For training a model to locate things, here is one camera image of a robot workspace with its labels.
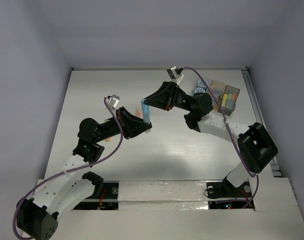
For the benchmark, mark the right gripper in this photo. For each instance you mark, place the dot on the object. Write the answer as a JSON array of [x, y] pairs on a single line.
[[165, 97]]

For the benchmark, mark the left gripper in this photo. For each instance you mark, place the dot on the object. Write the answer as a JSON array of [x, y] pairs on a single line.
[[122, 115]]

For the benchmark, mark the blue pencil-shaped highlighter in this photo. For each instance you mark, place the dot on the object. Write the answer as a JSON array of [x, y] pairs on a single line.
[[146, 114]]

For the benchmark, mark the blue lid jar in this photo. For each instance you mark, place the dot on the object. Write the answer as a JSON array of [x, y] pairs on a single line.
[[198, 90], [203, 83]]

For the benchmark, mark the clear jar blue clips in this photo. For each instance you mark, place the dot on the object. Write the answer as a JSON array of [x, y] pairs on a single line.
[[217, 92]]

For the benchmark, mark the yellow pencil-shaped highlighter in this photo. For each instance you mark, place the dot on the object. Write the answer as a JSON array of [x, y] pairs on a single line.
[[223, 102]]

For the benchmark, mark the yellow eraser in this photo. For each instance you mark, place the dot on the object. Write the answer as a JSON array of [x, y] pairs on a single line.
[[225, 96]]

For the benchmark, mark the green pencil-shaped highlighter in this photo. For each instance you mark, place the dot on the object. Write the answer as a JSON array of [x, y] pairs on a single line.
[[227, 105]]

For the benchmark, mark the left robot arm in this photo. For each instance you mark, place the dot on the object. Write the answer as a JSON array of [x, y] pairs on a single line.
[[38, 213]]

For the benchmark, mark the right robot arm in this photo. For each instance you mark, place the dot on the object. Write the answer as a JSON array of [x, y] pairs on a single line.
[[252, 143]]

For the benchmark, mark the pink pencil-shaped highlighter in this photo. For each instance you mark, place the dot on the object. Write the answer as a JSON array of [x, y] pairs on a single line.
[[138, 113]]

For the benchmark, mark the clear plastic bin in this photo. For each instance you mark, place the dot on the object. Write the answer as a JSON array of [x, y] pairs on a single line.
[[209, 80]]

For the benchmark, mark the amber plastic bin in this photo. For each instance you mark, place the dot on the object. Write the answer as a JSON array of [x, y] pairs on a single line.
[[216, 101]]

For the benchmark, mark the grey plastic bin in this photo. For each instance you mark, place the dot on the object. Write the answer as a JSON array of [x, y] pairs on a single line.
[[232, 90]]

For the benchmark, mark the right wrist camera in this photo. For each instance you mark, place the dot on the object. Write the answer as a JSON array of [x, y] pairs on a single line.
[[175, 74]]

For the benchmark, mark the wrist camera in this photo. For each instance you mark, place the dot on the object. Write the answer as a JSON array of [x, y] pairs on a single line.
[[112, 101], [175, 74]]

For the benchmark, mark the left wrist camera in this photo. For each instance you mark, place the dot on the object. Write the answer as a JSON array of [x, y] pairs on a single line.
[[112, 101]]

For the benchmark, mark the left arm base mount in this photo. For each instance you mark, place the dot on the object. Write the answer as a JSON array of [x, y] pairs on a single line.
[[107, 200]]

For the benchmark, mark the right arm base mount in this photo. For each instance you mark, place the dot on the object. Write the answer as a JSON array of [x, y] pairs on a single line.
[[223, 197]]

